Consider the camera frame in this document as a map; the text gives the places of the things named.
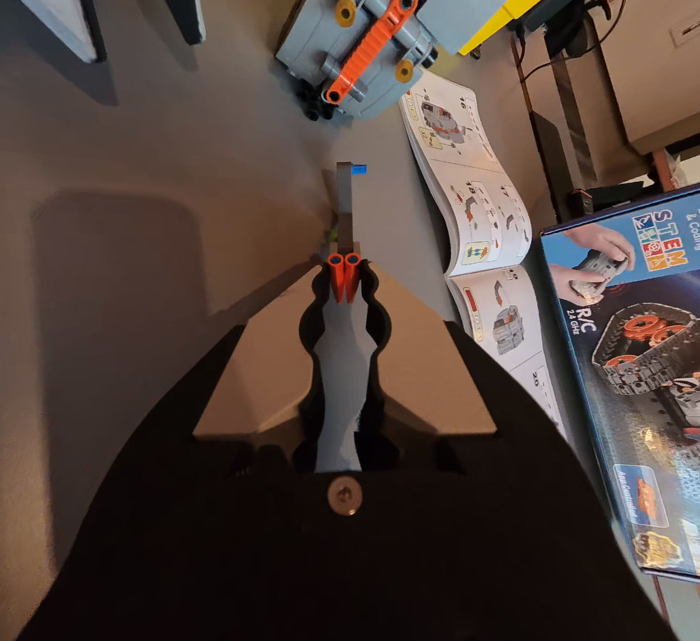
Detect grey desk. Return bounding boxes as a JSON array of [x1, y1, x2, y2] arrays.
[[0, 0, 700, 641]]

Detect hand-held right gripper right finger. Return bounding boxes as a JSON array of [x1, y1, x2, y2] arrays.
[[366, 263, 498, 467]]

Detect grey building block robot body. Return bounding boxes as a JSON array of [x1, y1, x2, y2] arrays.
[[275, 0, 550, 122]]

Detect grey toy arm orange claws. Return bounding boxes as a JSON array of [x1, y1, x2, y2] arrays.
[[326, 161, 369, 306]]

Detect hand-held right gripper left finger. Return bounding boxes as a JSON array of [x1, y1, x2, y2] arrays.
[[192, 264, 329, 467]]

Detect beige cabinet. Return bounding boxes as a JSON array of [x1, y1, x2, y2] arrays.
[[599, 0, 700, 155]]

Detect blue toy box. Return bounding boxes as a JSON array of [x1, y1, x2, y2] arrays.
[[538, 182, 700, 582]]

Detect open instruction booklet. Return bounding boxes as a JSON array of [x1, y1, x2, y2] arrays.
[[398, 68, 567, 434]]

